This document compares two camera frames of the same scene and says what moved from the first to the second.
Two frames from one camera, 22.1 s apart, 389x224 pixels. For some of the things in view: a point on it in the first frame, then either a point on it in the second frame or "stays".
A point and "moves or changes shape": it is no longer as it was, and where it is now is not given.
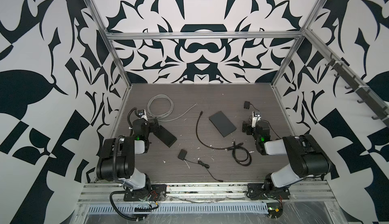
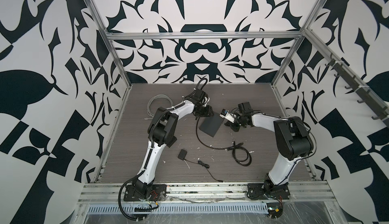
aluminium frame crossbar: x=203 y=34 stays
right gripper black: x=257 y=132 -> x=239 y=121
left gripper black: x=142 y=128 -> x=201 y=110
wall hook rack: x=380 y=112 stays
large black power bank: x=223 y=123 moves or changes shape
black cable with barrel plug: x=240 y=154 stays
